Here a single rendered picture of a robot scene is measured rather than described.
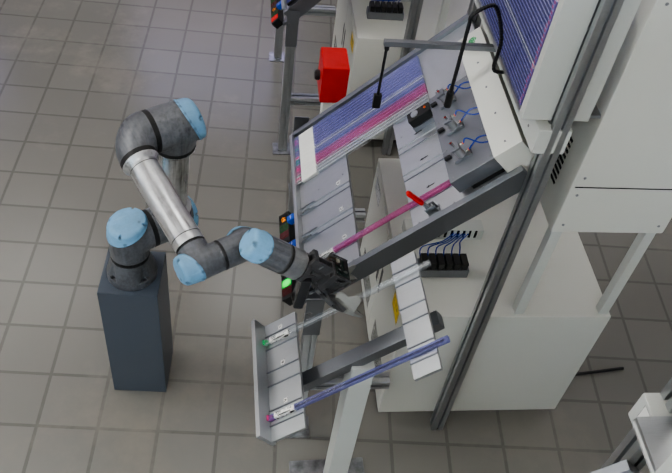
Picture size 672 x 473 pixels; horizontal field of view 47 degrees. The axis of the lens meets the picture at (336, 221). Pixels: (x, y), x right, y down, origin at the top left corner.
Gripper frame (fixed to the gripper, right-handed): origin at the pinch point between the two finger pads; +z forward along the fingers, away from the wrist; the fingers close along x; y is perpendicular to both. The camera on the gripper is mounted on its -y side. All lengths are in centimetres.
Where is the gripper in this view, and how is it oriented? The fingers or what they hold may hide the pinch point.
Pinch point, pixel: (355, 298)
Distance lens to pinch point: 197.1
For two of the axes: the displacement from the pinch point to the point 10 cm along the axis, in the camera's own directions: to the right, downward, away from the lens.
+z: 7.5, 3.9, 5.4
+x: -1.1, -7.3, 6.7
